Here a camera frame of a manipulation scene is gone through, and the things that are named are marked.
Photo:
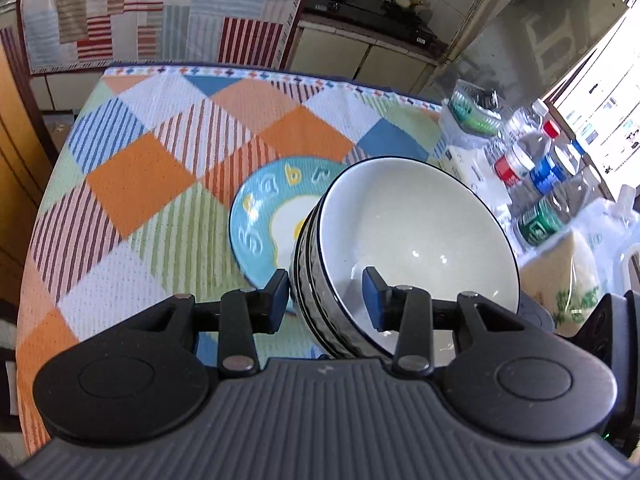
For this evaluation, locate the orange wooden chair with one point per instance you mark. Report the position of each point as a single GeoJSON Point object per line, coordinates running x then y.
{"type": "Point", "coordinates": [20, 160]}

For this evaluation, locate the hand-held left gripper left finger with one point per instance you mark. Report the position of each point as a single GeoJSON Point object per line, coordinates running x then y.
{"type": "Point", "coordinates": [275, 300]}

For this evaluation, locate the clear cap water bottle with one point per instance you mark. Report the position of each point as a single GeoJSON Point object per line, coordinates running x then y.
{"type": "Point", "coordinates": [525, 120]}

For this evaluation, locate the patchwork tablecloth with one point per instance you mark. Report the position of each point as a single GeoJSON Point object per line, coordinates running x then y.
{"type": "Point", "coordinates": [140, 185]}

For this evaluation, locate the striped patchwork cloth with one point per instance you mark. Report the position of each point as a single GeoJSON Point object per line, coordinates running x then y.
{"type": "Point", "coordinates": [150, 10]}

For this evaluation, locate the blue label water bottle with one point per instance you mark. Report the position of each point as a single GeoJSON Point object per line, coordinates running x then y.
{"type": "Point", "coordinates": [545, 175]}

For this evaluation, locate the clear plastic bag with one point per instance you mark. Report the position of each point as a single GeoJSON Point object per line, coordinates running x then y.
{"type": "Point", "coordinates": [565, 270]}

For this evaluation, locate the red label water bottle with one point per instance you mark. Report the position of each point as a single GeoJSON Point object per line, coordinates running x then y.
{"type": "Point", "coordinates": [512, 165]}

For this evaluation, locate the beige kitchen cabinet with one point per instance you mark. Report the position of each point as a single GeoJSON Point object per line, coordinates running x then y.
{"type": "Point", "coordinates": [345, 60]}

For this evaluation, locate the black rimmed white bowl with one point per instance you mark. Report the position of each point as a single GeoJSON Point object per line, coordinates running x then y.
{"type": "Point", "coordinates": [304, 280]}
{"type": "Point", "coordinates": [425, 210]}

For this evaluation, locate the white carton box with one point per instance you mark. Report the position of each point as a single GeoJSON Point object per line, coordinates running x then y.
{"type": "Point", "coordinates": [467, 167]}

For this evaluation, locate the teal fried egg plate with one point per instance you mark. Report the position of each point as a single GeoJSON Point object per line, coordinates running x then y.
{"type": "Point", "coordinates": [255, 220]}

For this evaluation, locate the green label water bottle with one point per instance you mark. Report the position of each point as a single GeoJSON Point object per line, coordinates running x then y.
{"type": "Point", "coordinates": [537, 225]}

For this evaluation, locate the black gas stove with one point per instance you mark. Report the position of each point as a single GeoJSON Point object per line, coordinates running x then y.
{"type": "Point", "coordinates": [370, 15]}

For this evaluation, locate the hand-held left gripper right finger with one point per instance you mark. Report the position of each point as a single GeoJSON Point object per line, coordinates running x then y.
{"type": "Point", "coordinates": [372, 300]}

